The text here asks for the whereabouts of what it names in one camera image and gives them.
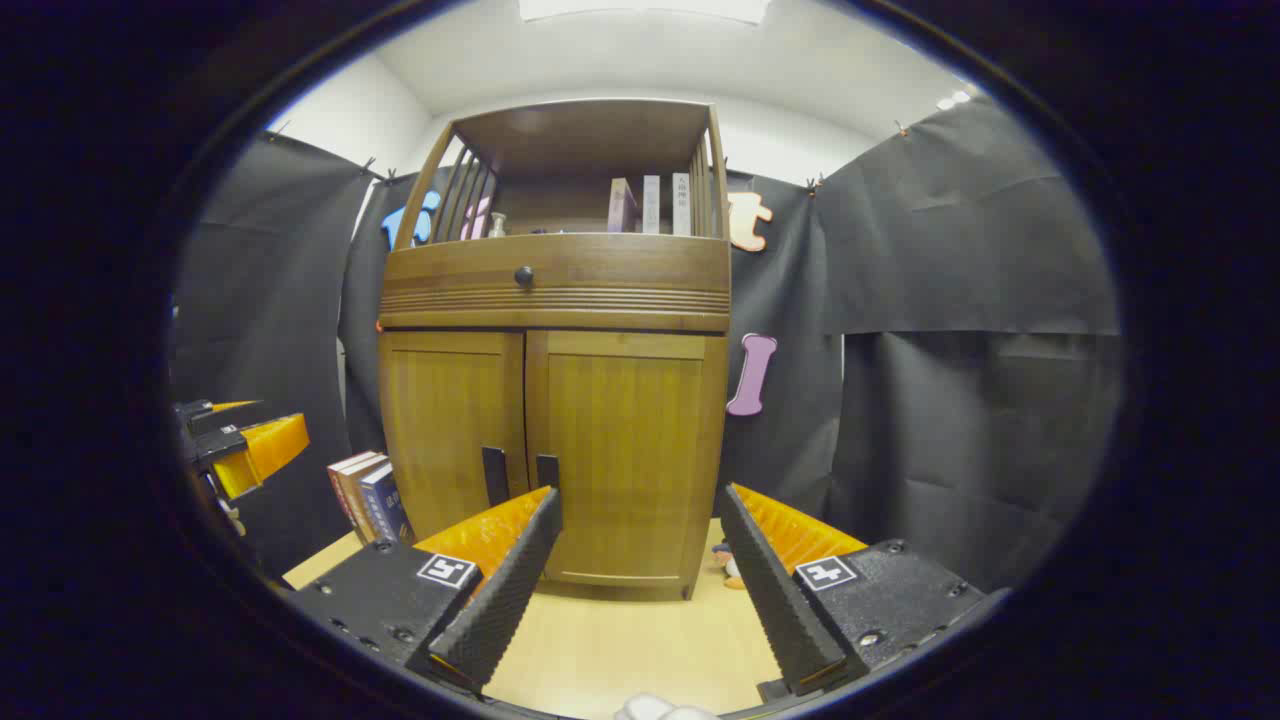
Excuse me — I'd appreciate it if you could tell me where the brown spine book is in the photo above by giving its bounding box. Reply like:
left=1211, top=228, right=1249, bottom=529
left=338, top=457, right=393, bottom=546

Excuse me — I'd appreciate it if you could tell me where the wooden double-door shoe cabinet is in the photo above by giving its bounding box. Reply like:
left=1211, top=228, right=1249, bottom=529
left=377, top=98, right=733, bottom=601

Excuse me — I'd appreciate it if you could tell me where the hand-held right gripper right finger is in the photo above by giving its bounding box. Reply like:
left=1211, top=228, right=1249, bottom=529
left=718, top=483, right=986, bottom=698

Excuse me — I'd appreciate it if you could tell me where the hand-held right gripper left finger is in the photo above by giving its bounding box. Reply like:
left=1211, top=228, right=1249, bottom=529
left=285, top=486, right=564, bottom=696

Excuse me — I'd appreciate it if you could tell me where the large ceiling light panel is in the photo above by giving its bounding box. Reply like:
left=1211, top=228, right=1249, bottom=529
left=518, top=0, right=773, bottom=25

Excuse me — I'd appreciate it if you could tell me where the blue spine book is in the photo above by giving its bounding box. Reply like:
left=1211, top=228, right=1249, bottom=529
left=358, top=463, right=413, bottom=546

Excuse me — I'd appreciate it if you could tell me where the red spine book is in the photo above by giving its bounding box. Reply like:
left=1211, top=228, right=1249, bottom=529
left=327, top=451, right=379, bottom=541

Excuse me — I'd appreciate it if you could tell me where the wooden cabinet drawer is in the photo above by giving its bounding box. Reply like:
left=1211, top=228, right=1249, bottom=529
left=378, top=233, right=733, bottom=334

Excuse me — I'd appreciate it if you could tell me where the wooden cabinet door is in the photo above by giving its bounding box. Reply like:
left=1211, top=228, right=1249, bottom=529
left=380, top=332, right=528, bottom=541
left=525, top=330, right=728, bottom=591

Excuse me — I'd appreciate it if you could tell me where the black backdrop cloth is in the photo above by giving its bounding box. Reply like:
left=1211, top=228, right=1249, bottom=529
left=170, top=95, right=1121, bottom=591

